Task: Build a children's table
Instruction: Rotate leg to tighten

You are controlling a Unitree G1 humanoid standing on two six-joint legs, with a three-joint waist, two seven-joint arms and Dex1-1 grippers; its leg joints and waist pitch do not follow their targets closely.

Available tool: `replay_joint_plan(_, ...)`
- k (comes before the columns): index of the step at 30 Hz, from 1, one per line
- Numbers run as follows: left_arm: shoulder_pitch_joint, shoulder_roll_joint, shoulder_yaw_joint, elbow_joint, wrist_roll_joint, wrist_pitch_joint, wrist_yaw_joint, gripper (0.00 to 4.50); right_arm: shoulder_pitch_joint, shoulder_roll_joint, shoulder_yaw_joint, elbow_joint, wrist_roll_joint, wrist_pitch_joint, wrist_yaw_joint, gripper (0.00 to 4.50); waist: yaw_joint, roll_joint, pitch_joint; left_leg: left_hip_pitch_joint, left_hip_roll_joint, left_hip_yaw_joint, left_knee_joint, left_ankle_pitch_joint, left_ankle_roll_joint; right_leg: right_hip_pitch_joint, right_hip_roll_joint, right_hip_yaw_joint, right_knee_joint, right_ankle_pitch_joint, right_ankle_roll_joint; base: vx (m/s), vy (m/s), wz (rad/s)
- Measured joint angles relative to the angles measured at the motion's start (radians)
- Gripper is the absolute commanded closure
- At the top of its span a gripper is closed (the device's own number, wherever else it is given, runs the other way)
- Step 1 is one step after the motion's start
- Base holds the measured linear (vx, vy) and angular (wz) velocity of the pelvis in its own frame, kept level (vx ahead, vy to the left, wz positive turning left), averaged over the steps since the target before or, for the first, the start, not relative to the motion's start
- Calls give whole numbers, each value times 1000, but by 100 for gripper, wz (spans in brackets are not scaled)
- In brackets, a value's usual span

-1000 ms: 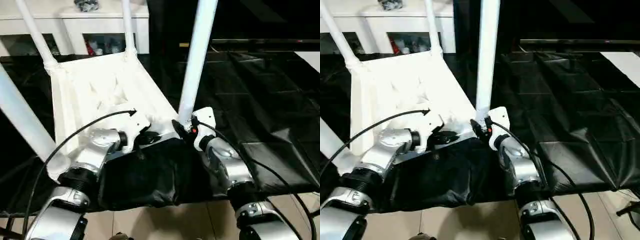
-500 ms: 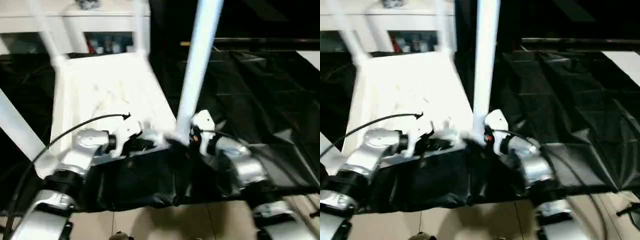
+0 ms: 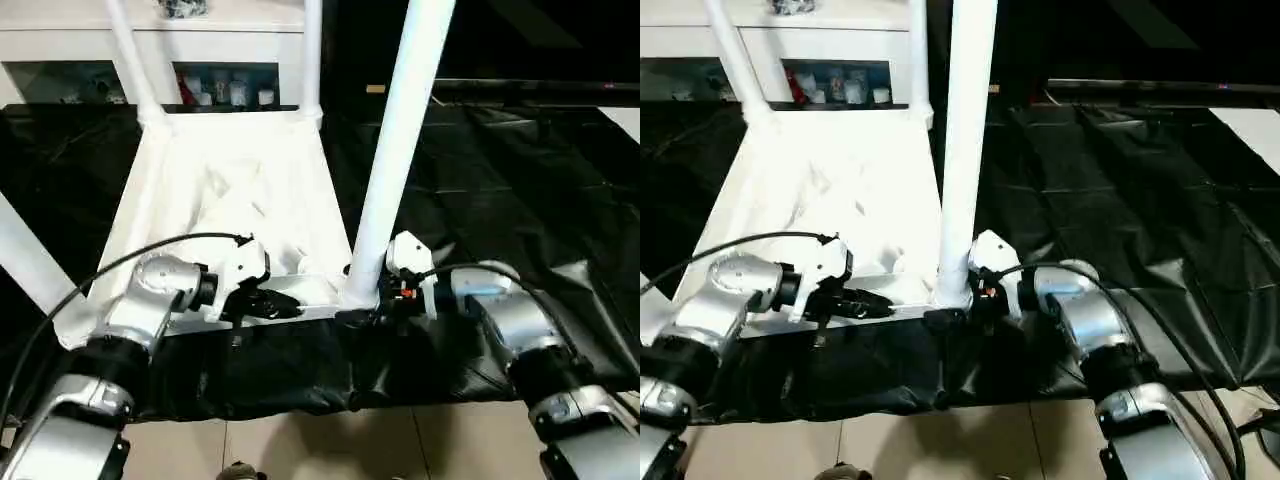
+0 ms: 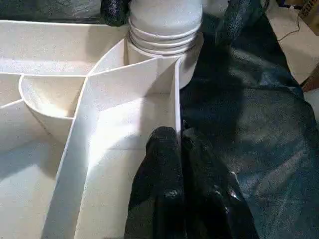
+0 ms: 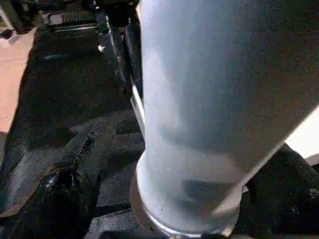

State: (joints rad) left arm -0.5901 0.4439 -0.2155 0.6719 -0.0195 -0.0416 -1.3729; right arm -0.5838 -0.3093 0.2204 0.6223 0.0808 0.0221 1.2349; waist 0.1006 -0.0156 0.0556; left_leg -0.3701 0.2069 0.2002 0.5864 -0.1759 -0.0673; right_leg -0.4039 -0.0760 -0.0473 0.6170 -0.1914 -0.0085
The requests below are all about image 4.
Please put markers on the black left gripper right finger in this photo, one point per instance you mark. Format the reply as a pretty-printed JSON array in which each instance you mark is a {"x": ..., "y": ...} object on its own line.
[{"x": 214, "y": 194}]

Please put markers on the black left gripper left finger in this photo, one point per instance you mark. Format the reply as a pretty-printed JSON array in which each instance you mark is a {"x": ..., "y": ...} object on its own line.
[{"x": 159, "y": 179}]

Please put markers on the black plastic mat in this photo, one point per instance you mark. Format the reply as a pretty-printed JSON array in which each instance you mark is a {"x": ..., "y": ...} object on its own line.
[{"x": 249, "y": 124}]

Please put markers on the white plastic table top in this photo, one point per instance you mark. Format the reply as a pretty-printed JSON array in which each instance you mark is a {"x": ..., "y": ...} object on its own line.
[{"x": 74, "y": 124}]

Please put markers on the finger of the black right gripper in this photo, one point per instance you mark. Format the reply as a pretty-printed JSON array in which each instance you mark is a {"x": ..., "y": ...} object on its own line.
[
  {"x": 233, "y": 22},
  {"x": 114, "y": 12}
]

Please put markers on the white plastic table leg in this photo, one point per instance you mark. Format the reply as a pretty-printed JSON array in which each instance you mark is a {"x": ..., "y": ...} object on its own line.
[{"x": 165, "y": 20}]

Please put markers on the brown round stool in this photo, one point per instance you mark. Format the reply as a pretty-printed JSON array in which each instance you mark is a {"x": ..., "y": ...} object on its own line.
[{"x": 311, "y": 81}]

